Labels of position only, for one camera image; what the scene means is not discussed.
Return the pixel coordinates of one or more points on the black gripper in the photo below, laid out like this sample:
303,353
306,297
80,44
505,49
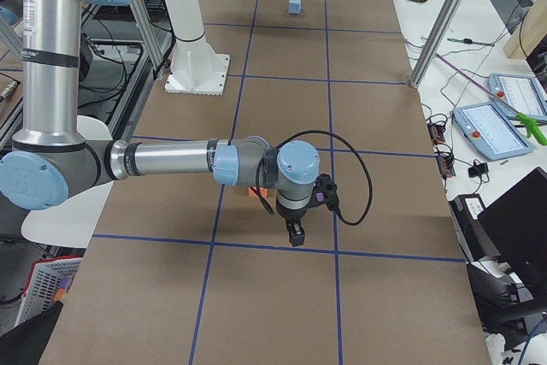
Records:
291,214

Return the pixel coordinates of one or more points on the far teach pendant tablet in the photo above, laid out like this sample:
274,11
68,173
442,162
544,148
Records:
523,93

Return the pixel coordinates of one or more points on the black laptop computer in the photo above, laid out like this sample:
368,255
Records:
516,224

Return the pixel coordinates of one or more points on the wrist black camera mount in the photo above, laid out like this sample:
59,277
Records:
328,188

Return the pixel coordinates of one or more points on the white perforated basket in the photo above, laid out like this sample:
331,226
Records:
47,281

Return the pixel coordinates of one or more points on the white camera stand pedestal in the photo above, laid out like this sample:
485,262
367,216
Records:
195,67

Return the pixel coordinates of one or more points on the near teach pendant tablet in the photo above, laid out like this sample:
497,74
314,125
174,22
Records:
490,132

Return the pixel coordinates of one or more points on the teach pendant tablet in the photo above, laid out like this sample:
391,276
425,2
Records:
490,132
523,93

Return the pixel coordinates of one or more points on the light blue foam block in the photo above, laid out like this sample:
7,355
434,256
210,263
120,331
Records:
294,7

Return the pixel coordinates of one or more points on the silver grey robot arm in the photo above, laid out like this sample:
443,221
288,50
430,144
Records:
51,161

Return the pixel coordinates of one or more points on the aluminium frame post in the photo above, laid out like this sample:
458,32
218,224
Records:
439,29

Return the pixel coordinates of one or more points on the orange foam block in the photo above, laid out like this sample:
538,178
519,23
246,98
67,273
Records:
257,192

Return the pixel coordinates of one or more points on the green plastic clamp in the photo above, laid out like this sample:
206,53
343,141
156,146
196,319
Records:
532,128

